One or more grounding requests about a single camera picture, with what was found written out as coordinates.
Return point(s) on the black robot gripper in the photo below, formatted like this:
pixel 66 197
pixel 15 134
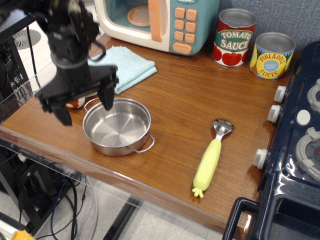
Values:
pixel 71 84

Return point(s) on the stainless steel pot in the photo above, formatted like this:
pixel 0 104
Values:
pixel 120 131

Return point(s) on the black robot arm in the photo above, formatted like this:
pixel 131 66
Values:
pixel 70 30

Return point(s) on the plush brown mushroom toy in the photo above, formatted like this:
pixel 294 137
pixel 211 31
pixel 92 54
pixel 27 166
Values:
pixel 78 103

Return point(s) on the light blue folded cloth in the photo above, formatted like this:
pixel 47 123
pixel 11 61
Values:
pixel 131 68

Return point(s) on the clear acrylic table guard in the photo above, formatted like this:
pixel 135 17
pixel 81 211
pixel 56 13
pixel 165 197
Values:
pixel 179 98

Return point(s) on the toy microwave teal and cream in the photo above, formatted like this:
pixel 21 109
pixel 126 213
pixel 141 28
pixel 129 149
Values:
pixel 174 26

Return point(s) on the tomato sauce can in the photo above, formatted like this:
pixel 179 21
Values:
pixel 234 33

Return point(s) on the pineapple slices can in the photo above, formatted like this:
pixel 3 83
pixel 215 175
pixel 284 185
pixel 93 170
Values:
pixel 272 54

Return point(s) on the dark blue toy stove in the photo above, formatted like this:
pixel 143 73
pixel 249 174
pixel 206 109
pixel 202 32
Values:
pixel 288 204

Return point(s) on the black metal frame stand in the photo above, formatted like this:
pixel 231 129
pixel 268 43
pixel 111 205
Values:
pixel 35 189

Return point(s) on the spoon with yellow-green handle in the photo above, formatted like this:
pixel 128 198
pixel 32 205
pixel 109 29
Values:
pixel 210 158

